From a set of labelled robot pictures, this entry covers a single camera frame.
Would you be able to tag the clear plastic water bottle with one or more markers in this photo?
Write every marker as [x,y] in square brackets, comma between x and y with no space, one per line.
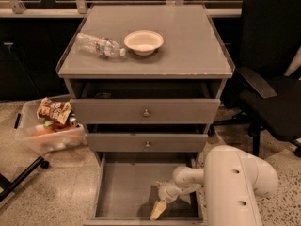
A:
[102,46]

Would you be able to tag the brown snack bag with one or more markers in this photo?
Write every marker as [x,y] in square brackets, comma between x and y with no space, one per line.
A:
[57,112]

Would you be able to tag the grey drawer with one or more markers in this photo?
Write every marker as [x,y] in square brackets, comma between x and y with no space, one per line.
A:
[127,191]
[145,102]
[146,137]

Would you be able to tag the grey three-drawer cabinet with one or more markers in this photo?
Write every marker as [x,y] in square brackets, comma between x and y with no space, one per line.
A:
[191,50]

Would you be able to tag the black rolling stand leg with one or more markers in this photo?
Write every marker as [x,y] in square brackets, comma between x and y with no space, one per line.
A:
[8,186]

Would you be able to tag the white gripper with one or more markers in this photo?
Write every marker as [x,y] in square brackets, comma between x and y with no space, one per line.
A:
[165,192]

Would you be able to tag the clear plastic storage bin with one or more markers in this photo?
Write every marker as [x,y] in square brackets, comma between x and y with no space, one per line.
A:
[29,124]

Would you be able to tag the grey top drawer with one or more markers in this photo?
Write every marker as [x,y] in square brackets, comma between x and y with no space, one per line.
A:
[145,102]

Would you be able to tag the grey bottom drawer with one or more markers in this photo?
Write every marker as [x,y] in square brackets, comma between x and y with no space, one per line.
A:
[127,191]

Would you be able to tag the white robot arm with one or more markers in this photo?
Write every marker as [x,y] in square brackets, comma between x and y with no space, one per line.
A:
[232,178]

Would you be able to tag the black office chair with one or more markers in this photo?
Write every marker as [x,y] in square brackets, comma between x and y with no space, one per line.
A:
[261,85]

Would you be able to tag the white paper bowl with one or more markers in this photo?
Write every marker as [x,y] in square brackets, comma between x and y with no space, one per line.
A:
[143,42]

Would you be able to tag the grey middle drawer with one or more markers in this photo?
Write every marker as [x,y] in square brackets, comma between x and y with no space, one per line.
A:
[146,137]

